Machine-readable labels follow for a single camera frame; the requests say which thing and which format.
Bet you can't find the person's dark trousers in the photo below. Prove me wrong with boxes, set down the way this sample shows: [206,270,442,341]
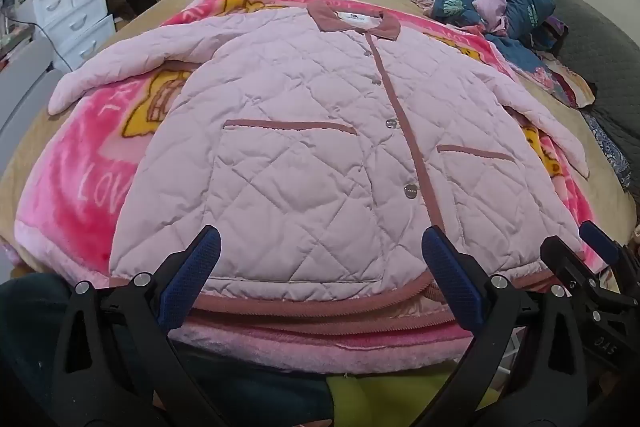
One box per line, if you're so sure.
[0,274,328,427]

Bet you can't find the grey quilted headboard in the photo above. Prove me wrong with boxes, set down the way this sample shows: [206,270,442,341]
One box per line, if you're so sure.
[530,0,640,148]

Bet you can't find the pink printed blanket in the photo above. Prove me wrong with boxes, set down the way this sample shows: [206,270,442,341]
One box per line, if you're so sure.
[10,0,617,354]

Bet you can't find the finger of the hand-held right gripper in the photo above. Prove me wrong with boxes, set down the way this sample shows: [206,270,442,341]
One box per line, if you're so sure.
[579,220,640,269]
[540,236,632,309]

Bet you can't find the black cable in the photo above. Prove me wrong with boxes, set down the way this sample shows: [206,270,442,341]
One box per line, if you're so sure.
[10,19,74,72]

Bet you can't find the white drawer cabinet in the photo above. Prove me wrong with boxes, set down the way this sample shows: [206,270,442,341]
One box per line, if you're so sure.
[31,0,117,72]

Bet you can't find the yellow-green cloth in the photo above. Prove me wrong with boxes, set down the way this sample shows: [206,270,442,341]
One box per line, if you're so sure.
[324,369,468,427]

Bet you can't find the pink quilted jacket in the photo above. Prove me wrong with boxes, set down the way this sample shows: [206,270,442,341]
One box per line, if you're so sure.
[48,0,590,308]

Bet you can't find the blue patterned cloth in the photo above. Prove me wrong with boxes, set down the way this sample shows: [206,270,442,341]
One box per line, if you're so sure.
[582,111,634,194]

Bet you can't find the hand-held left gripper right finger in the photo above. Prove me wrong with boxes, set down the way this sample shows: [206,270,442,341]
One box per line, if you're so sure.
[421,227,597,427]

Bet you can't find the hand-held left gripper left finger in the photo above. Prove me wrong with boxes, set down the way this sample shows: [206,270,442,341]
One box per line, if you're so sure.
[50,224,224,427]

